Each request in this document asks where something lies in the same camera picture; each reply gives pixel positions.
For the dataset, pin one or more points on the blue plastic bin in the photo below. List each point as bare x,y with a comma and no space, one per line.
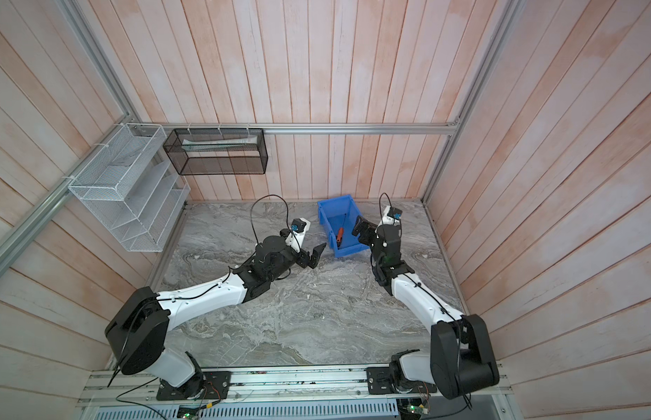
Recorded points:
340,212

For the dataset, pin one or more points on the black mesh wall basket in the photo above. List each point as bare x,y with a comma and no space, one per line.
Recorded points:
217,151

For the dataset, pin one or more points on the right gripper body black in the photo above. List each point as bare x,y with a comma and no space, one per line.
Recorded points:
369,237

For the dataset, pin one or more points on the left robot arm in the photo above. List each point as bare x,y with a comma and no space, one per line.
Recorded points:
137,333

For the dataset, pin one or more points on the white wire tiered shelf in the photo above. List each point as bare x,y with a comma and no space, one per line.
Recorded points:
136,195

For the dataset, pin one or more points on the orange handled screwdriver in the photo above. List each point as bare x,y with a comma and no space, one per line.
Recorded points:
339,237

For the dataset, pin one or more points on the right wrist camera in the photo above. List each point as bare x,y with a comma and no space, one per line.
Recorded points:
392,214

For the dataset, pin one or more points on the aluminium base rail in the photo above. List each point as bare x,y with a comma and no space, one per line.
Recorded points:
245,385

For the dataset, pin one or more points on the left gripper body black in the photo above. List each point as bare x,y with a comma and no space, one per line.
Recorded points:
303,258

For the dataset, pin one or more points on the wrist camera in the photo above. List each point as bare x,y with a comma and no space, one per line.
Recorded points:
300,226
392,214

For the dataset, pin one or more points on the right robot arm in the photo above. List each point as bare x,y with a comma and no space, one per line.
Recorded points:
461,358

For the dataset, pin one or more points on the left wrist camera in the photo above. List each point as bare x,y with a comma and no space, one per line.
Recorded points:
300,226

